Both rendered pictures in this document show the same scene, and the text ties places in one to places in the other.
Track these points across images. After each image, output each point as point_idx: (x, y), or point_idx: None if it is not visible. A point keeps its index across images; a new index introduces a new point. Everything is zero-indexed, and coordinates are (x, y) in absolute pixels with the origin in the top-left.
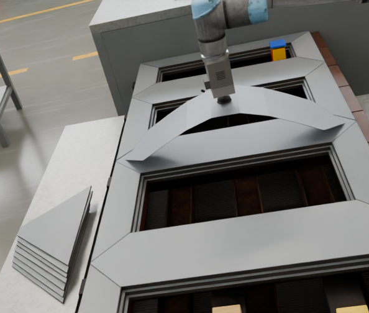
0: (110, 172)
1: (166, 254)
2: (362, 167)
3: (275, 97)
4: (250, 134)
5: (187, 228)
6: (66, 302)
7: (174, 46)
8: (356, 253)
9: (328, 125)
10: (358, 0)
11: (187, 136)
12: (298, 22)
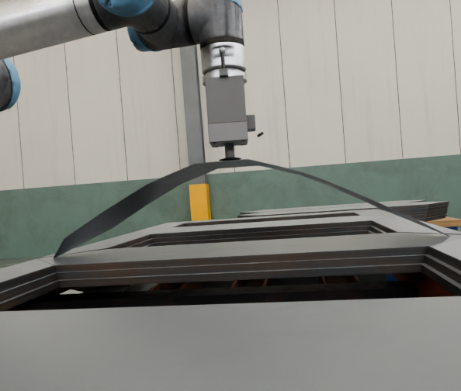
0: None
1: (326, 219)
2: (114, 240)
3: (140, 195)
4: (199, 251)
5: (308, 223)
6: None
7: None
8: (183, 226)
9: (95, 236)
10: None
11: (323, 250)
12: None
